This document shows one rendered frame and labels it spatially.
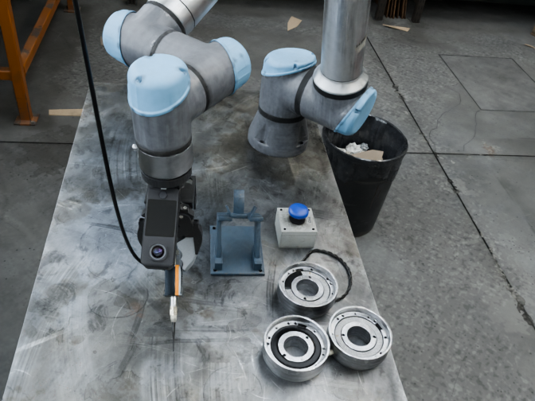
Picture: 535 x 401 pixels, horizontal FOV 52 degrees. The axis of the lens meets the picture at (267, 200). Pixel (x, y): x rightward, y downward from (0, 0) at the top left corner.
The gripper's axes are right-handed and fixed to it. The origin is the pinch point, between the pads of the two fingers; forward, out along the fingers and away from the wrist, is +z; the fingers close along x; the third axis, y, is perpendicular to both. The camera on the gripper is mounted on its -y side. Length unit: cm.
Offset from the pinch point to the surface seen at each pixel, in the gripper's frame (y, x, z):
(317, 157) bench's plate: 46, -29, 13
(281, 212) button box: 20.2, -18.7, 6.4
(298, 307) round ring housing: -2.6, -20.9, 6.5
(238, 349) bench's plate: -9.3, -10.9, 9.0
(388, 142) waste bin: 121, -70, 64
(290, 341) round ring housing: -8.2, -19.2, 8.1
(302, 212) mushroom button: 17.5, -22.6, 3.6
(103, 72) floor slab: 224, 70, 97
